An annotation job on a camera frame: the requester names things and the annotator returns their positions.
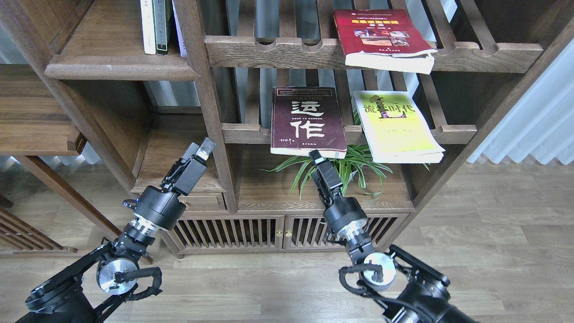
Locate dark wooden bookshelf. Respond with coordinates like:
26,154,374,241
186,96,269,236
1,0,573,247

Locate green spider plant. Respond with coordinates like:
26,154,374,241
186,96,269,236
262,110,431,202

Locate white curtain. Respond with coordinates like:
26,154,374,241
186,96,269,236
467,42,574,164

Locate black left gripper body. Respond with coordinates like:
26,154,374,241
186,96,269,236
123,155,207,231

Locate yellow green book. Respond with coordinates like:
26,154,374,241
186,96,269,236
353,91,445,164

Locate dark green upright book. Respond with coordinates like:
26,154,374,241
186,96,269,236
152,0,174,56

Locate maroon book white characters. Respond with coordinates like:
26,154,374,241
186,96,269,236
270,86,347,159

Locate white book behind post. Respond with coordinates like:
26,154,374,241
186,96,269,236
172,0,188,57

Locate wooden side table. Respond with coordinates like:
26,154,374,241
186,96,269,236
0,64,121,240

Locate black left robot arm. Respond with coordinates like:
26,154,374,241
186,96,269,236
19,138,216,323

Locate white upright book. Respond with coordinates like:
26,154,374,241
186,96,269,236
140,0,157,55

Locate red book on shelf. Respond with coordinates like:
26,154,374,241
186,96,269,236
334,9,437,75

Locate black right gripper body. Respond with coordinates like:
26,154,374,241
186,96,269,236
312,160,368,240

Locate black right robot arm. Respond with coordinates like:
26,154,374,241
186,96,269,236
309,150,472,323

